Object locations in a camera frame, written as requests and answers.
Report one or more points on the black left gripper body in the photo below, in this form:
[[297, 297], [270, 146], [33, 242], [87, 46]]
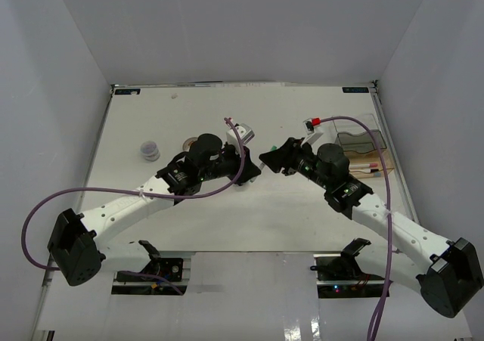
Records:
[[228, 165]]

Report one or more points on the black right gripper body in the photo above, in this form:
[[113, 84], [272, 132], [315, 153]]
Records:
[[304, 163]]

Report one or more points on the green capped white marker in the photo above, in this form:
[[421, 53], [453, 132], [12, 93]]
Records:
[[268, 158]]

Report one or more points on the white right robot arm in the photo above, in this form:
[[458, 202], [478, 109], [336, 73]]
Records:
[[446, 273]]

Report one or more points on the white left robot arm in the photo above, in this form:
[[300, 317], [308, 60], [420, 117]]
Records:
[[80, 243]]

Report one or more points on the clear cup of paperclips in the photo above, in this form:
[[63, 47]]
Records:
[[244, 183]]

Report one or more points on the large clear tape roll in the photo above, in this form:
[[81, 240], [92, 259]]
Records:
[[187, 144]]

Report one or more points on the clear tiered desk organizer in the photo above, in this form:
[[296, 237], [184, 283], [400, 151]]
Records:
[[357, 144]]

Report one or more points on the blue label sticker right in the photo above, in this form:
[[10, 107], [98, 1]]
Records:
[[355, 90]]

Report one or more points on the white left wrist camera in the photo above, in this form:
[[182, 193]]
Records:
[[239, 134]]

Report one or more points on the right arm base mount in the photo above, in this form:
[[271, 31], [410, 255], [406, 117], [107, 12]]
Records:
[[340, 278]]

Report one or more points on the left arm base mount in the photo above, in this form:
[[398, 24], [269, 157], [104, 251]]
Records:
[[164, 277]]

